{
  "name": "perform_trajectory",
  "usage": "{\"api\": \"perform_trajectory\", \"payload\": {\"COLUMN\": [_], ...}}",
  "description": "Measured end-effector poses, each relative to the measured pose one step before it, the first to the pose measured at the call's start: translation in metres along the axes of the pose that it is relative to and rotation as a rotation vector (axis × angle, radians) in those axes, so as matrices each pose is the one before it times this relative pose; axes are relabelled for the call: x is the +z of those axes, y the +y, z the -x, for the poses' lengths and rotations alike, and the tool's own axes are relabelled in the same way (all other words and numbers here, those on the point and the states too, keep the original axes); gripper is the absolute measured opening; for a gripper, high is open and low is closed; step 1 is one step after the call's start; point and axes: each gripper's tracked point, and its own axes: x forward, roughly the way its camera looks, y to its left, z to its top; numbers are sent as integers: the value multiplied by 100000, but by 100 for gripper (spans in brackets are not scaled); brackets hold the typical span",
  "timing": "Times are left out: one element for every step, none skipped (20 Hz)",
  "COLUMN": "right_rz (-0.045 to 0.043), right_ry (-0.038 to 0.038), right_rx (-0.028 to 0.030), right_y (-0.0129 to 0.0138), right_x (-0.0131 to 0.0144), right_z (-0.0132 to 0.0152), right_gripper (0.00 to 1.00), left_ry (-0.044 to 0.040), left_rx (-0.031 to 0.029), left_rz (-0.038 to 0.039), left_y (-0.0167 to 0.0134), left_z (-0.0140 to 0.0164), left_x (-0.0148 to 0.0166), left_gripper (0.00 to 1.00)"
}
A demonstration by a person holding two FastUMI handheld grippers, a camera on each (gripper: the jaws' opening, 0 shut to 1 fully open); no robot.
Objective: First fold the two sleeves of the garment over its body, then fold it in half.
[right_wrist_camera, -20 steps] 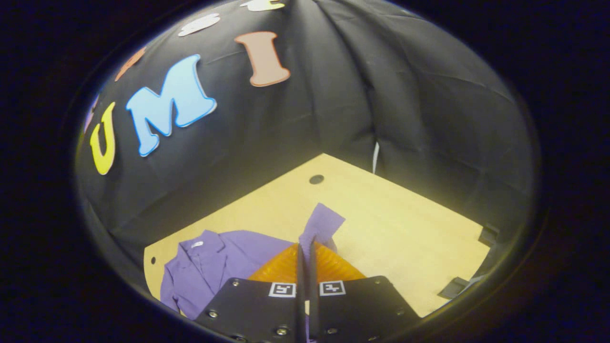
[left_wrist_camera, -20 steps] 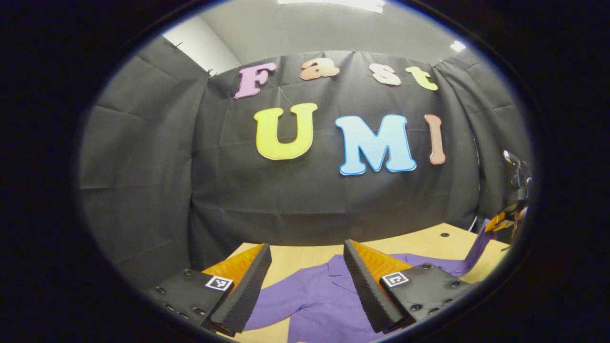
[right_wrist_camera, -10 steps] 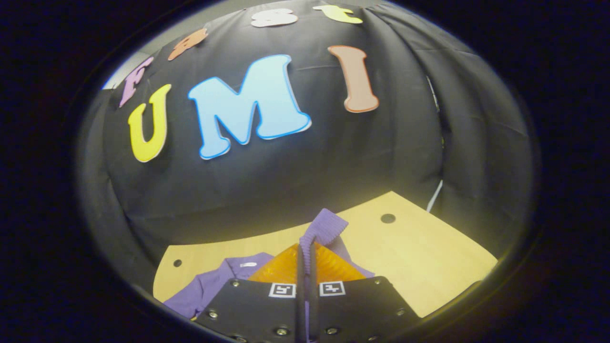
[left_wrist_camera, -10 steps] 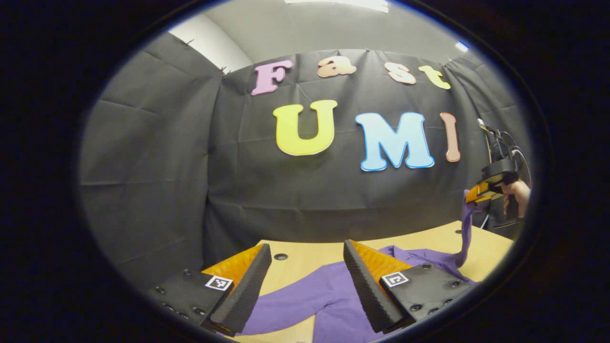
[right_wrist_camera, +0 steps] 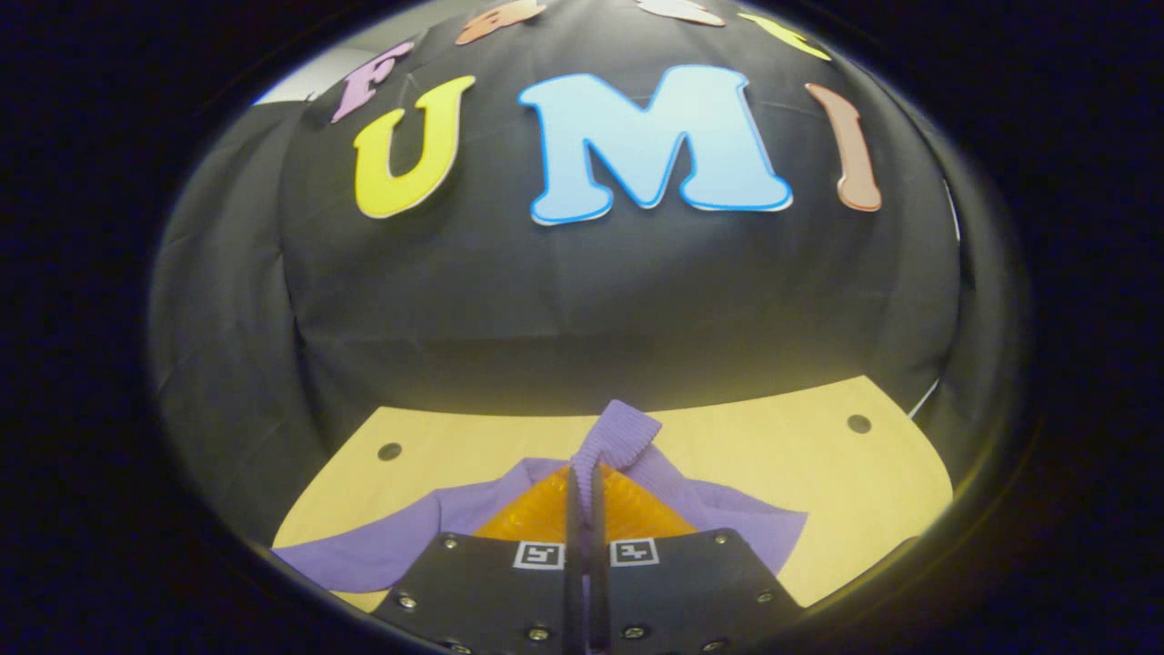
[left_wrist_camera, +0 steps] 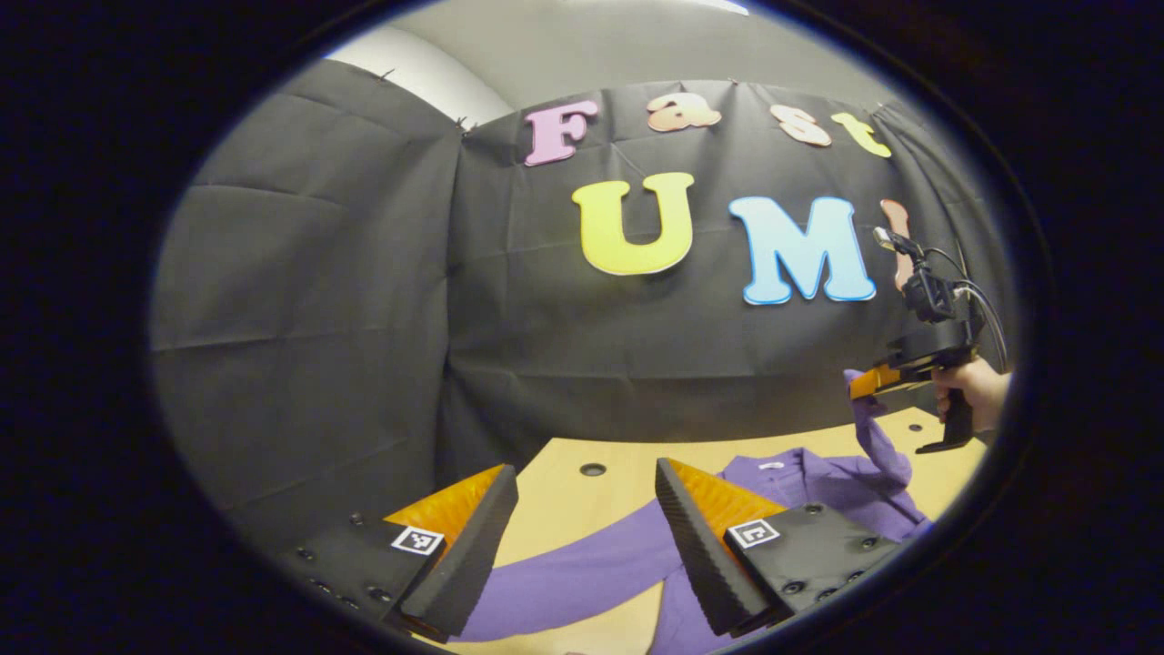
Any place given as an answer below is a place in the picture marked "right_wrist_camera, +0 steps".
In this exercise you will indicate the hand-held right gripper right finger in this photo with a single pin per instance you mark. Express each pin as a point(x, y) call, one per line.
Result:
point(598, 591)

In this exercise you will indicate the purple button shirt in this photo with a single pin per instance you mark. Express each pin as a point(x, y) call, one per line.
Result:
point(409, 537)

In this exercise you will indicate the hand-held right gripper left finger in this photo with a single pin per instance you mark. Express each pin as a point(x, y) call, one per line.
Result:
point(573, 582)

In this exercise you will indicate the black backdrop cloth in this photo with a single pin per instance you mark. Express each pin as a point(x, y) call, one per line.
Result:
point(591, 300)

